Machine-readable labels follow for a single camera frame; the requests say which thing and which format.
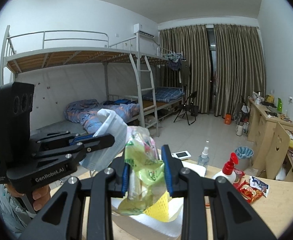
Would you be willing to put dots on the dark blue clothes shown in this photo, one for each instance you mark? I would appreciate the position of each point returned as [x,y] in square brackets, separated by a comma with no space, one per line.
[121,102]

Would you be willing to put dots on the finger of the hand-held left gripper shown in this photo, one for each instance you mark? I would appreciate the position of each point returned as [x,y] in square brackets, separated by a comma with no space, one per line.
[61,137]
[96,145]

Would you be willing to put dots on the black bag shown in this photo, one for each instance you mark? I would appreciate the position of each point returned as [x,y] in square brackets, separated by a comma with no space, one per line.
[194,110]

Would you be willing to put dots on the blue orange patterned quilt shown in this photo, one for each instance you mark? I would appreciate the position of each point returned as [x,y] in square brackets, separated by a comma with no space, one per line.
[99,115]

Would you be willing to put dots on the person's left forearm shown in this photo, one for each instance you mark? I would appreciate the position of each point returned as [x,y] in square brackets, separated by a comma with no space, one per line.
[16,212]

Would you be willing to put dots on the wooden desk with drawers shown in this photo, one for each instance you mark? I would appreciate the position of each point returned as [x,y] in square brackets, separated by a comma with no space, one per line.
[261,125]

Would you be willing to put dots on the white mug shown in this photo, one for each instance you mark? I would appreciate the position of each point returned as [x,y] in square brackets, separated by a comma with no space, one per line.
[239,130]

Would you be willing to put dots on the olive curtain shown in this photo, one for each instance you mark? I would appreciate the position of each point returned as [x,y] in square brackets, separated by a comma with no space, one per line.
[186,67]
[239,67]

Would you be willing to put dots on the hanging dark blue garment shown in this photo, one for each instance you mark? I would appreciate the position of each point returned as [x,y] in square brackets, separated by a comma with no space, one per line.
[174,65]

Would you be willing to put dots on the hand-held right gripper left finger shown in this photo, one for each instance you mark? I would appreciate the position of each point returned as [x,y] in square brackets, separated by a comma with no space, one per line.
[125,177]

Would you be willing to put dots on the white lotion bottle red pump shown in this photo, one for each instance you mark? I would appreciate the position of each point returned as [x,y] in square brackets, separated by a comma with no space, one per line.
[227,175]

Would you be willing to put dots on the white air conditioner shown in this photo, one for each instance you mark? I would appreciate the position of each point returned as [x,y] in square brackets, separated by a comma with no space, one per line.
[144,30]

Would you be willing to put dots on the trash bin with blue bag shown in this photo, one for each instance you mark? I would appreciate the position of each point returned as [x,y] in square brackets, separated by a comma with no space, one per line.
[244,156]

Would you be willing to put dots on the black folding chair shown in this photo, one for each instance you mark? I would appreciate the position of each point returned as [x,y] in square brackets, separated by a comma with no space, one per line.
[189,107]

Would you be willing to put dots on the blue checked bedding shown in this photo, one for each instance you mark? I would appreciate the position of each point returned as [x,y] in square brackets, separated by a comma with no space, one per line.
[166,93]

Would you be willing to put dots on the blue face mask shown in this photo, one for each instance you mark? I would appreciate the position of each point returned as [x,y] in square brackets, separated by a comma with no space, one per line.
[104,155]

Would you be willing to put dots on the wooden chair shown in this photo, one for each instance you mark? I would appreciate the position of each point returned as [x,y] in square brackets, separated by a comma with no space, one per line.
[282,150]

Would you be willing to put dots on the green bottle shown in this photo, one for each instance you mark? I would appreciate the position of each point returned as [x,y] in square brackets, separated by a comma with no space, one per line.
[279,105]

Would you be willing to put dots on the person's left hand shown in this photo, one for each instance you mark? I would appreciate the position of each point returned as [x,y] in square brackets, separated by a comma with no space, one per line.
[41,197]

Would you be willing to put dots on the white metal bunk bed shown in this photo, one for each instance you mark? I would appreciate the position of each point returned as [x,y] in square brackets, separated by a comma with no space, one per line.
[161,60]
[61,57]

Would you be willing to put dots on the white foam box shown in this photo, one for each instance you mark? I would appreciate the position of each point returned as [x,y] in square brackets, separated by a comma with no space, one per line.
[149,230]

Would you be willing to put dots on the white blue snack packet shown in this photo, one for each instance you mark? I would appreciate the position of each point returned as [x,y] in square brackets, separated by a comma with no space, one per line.
[260,185]

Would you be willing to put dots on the green pink plastic packet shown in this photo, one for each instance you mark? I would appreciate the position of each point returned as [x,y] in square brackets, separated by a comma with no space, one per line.
[146,177]

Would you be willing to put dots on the yellow soft object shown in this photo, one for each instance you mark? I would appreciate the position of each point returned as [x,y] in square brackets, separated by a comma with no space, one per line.
[291,143]

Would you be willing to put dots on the white handheld device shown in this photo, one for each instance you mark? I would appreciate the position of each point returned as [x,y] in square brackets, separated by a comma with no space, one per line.
[181,155]

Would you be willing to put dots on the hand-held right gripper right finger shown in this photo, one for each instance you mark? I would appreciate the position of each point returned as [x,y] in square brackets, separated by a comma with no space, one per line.
[167,175]

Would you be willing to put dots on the hanging dark green garment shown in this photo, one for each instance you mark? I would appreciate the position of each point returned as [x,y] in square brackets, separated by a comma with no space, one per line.
[185,72]

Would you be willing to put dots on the black tripod stand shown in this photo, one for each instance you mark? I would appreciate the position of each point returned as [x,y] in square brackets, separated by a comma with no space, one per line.
[245,107]

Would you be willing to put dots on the clear spray bottle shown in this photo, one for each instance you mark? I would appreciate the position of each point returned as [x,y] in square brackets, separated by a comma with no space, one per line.
[203,158]

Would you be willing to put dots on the orange bag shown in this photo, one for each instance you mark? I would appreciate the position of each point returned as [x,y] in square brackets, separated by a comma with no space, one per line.
[228,119]

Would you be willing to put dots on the yellow foam net sleeve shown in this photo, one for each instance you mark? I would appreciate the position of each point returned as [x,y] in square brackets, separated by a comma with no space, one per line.
[159,207]

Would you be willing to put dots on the red snack packet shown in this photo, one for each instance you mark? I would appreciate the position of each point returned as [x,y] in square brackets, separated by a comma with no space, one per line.
[251,192]
[239,178]

